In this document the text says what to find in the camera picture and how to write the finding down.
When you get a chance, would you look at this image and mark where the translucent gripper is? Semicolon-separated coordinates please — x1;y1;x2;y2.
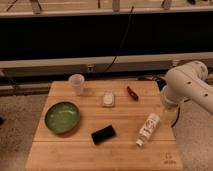
160;86;180;125

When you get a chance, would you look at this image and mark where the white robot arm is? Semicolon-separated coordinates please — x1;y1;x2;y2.
160;61;213;127

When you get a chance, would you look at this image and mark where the white rectangular eraser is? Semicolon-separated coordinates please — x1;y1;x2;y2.
103;92;115;107

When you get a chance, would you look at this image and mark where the white plastic bottle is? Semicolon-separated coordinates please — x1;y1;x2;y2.
136;113;160;147

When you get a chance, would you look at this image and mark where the small red brown object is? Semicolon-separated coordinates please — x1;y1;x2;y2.
127;86;139;101

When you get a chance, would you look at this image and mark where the black rectangular block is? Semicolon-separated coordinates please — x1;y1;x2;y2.
91;125;116;145

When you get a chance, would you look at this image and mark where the clear plastic cup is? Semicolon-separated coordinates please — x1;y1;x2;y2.
68;74;85;95

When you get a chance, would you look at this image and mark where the green ceramic bowl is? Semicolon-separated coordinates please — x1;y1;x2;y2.
44;102;80;134

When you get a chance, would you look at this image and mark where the black cable on floor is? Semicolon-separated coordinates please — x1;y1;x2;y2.
138;75;168;93

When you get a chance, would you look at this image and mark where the black hanging cable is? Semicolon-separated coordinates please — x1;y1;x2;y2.
101;4;135;75

